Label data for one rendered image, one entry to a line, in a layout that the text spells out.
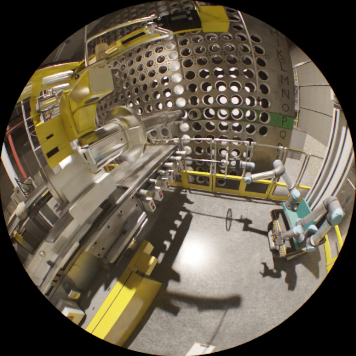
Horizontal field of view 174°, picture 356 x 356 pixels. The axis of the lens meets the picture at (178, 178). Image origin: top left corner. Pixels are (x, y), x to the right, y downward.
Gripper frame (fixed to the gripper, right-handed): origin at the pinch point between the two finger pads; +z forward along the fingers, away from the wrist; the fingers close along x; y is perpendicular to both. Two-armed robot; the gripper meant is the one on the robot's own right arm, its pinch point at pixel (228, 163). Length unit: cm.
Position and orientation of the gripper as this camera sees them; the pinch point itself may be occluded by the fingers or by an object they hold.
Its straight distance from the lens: 141.8
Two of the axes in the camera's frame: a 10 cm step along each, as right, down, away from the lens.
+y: -4.1, 4.2, -8.1
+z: -9.1, -1.2, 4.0
